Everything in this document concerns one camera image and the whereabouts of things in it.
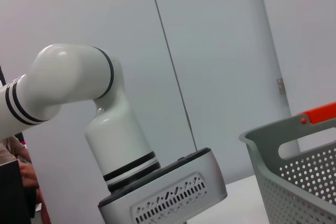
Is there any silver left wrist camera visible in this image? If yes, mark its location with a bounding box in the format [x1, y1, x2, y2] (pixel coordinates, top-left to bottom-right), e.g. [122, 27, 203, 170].
[98, 147, 228, 224]

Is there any grey perforated storage bin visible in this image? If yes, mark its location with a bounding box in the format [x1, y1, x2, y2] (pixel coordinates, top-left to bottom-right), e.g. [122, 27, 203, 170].
[238, 118, 336, 224]

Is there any metal door hinge plate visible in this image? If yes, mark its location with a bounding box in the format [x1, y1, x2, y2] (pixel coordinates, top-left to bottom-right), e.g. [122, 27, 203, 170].
[276, 77, 286, 94]

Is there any black computer monitor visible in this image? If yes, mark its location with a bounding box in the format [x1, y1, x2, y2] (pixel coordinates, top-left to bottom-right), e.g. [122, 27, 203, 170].
[0, 160, 35, 224]

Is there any seated person beige shirt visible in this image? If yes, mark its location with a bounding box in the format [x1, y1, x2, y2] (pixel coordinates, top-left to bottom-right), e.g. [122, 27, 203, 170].
[0, 135, 51, 224]

